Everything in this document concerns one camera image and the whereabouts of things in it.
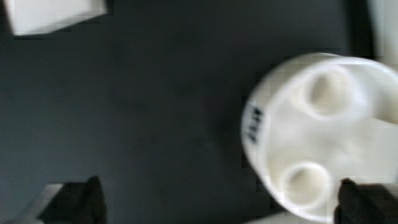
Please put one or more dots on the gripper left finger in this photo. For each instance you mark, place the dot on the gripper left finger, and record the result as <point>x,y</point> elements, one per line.
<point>77,206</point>

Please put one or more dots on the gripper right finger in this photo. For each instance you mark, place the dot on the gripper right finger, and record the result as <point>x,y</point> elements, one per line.
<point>366,203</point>

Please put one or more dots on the white round stool seat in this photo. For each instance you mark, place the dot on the white round stool seat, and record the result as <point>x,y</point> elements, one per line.
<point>320,130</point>

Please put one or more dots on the white stool leg middle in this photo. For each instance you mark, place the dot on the white stool leg middle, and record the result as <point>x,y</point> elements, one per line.
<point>39,16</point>

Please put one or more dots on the white U-shaped fence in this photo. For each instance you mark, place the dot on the white U-shaped fence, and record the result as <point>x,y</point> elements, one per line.
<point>384,20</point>

